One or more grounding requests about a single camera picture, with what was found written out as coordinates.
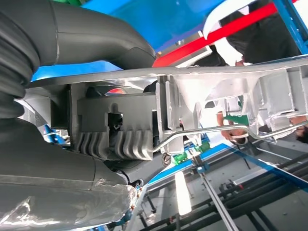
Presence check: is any white curved plastic part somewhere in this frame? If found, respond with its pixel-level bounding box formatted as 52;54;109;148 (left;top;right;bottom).
202;0;257;40

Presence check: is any person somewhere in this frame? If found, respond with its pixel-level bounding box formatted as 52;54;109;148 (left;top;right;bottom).
199;100;251;146
220;4;303;67
290;115;308;144

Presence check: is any green plastic crate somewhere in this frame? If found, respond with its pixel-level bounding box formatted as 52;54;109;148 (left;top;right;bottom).
223;114;250;126

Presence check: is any red barrier belt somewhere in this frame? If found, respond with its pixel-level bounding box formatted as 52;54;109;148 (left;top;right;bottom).
152;1;299;68

